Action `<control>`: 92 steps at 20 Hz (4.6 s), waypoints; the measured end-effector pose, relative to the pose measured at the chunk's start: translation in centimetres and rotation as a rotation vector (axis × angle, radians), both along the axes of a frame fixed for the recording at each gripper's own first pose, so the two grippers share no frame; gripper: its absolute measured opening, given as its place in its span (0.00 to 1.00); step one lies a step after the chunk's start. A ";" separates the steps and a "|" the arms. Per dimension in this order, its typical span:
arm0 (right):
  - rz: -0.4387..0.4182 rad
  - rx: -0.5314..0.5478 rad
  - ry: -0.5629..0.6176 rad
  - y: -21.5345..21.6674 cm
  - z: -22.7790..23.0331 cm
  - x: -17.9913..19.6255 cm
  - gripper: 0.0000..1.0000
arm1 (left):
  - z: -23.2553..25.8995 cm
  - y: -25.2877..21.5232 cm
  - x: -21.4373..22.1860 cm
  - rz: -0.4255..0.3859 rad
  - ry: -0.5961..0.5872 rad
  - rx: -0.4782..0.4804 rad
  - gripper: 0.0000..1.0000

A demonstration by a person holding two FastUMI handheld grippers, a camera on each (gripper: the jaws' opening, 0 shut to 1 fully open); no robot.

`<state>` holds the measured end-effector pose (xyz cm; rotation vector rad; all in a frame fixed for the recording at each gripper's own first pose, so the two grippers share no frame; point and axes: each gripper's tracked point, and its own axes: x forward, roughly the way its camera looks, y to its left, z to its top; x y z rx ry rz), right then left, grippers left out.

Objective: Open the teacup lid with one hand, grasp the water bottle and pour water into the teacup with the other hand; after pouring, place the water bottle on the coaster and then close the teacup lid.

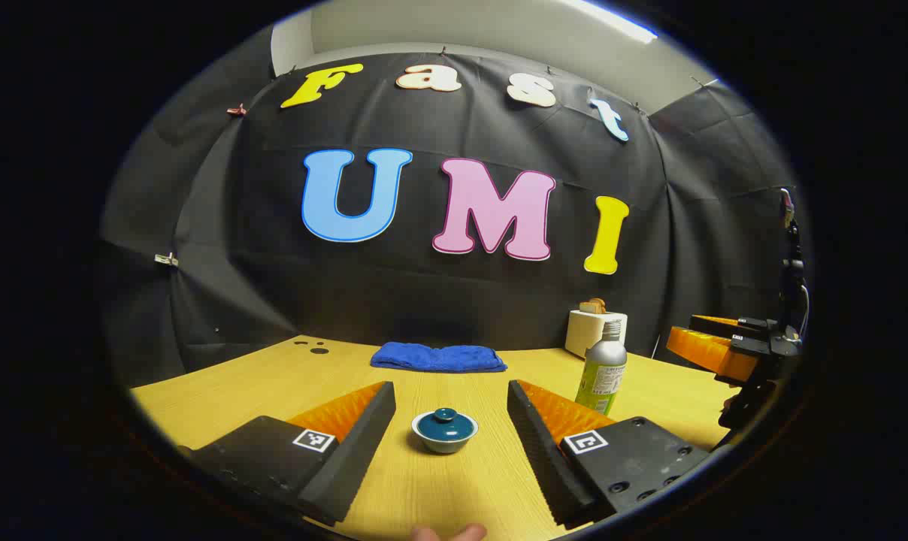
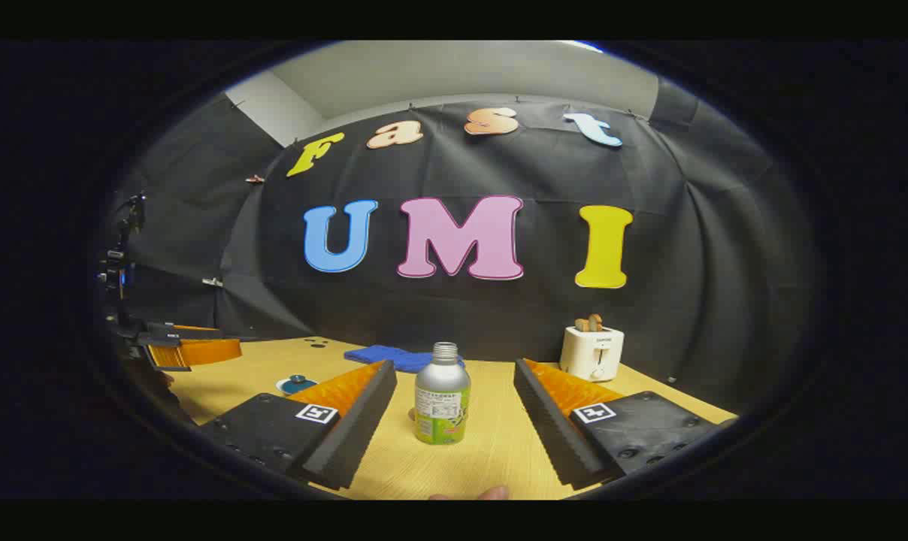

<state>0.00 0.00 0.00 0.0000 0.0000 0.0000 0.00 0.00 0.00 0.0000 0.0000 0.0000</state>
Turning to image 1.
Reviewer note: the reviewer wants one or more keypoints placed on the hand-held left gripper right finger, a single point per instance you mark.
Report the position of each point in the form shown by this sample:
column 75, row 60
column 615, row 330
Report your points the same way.
column 544, row 458

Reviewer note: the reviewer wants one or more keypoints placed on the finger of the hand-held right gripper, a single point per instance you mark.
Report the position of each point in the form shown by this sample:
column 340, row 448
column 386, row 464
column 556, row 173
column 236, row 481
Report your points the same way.
column 709, row 353
column 724, row 327

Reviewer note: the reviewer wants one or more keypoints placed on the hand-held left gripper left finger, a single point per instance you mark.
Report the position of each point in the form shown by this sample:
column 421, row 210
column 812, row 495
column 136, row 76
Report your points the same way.
column 356, row 458

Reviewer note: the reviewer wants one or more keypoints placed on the grey teacup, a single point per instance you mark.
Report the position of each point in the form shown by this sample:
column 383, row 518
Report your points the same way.
column 445, row 447

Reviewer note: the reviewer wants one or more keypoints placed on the silver water bottle green label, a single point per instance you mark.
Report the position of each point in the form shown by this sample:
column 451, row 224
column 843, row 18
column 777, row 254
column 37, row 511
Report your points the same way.
column 603, row 368

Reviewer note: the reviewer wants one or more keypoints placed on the brown bread slice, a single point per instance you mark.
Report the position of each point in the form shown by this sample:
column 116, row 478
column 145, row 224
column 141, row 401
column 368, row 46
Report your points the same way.
column 593, row 306

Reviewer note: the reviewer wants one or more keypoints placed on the white toaster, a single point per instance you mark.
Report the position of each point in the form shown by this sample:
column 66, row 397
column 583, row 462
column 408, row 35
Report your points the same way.
column 583, row 334

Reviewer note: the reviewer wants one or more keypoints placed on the blue folded towel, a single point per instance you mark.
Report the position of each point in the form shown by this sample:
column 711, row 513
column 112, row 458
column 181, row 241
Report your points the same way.
column 439, row 358

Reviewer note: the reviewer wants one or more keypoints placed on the black backdrop cloth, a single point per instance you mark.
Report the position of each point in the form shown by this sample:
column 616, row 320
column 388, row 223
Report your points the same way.
column 424, row 300

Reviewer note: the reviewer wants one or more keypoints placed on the silver cloth clip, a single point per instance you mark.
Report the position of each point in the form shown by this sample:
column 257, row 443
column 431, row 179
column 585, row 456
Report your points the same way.
column 166, row 260

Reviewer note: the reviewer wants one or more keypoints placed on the red cloth clip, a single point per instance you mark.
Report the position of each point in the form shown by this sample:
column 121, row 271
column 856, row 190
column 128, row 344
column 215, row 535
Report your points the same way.
column 236, row 110

